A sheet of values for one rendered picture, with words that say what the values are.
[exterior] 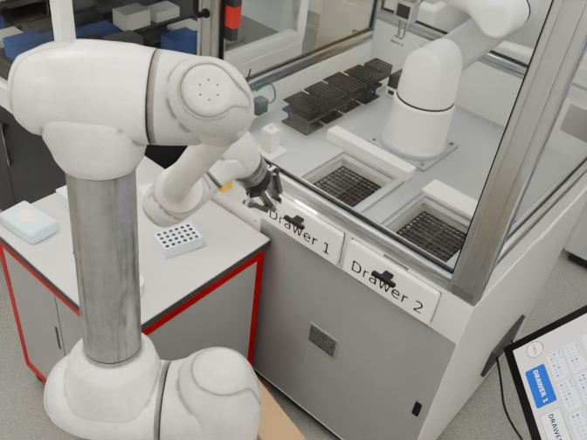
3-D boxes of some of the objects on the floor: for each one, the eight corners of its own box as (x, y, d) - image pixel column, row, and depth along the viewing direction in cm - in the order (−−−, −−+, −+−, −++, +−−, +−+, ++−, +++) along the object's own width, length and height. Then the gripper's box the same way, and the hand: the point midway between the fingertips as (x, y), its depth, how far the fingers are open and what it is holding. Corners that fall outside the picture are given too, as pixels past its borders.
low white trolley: (132, 491, 212) (117, 340, 164) (25, 379, 240) (-14, 223, 192) (253, 387, 249) (271, 238, 201) (148, 301, 277) (141, 153, 229)
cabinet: (397, 499, 220) (461, 347, 169) (191, 332, 266) (193, 174, 216) (517, 346, 280) (591, 201, 230) (332, 231, 327) (360, 89, 276)
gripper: (245, 201, 153) (276, 237, 174) (278, 158, 155) (304, 199, 176) (223, 186, 157) (256, 223, 177) (255, 145, 159) (284, 187, 180)
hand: (276, 206), depth 174 cm, fingers closed
